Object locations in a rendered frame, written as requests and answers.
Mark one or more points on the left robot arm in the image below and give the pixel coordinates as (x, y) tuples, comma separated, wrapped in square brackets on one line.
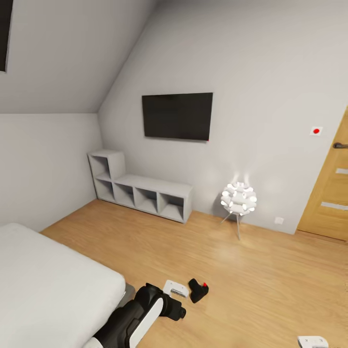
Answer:
[(127, 325)]

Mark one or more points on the wall mounted tv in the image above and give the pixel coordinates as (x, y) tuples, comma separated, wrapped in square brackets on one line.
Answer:
[(178, 116)]

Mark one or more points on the bookcase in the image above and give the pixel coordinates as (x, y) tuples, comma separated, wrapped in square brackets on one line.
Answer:
[(111, 184)]

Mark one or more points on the bed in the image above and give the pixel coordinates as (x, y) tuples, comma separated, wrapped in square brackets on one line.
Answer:
[(50, 295)]

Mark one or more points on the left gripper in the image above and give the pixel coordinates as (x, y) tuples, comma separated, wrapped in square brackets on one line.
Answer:
[(173, 310)]

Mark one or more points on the electric switch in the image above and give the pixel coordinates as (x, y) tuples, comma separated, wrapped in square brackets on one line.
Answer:
[(316, 130)]

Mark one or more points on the digital camera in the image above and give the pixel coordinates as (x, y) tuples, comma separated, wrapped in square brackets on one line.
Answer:
[(198, 291)]

